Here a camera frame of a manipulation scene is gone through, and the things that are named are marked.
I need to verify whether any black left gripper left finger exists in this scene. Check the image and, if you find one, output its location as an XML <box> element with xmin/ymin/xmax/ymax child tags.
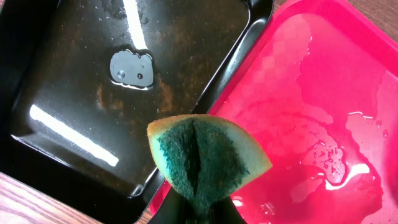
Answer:
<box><xmin>148</xmin><ymin>182</ymin><xmax>189</xmax><ymax>224</ymax></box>

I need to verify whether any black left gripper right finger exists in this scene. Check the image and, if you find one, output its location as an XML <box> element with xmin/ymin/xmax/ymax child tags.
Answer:
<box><xmin>211</xmin><ymin>197</ymin><xmax>246</xmax><ymax>224</ymax></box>

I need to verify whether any green yellow sponge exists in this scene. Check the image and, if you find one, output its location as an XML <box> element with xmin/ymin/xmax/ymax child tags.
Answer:
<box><xmin>147</xmin><ymin>114</ymin><xmax>272</xmax><ymax>218</ymax></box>

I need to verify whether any red plastic tray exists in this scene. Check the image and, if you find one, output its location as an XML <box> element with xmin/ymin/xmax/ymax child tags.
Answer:
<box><xmin>149</xmin><ymin>0</ymin><xmax>398</xmax><ymax>224</ymax></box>

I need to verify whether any black water tray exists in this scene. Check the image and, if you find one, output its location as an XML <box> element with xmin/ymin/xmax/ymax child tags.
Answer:
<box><xmin>1</xmin><ymin>0</ymin><xmax>274</xmax><ymax>223</ymax></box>

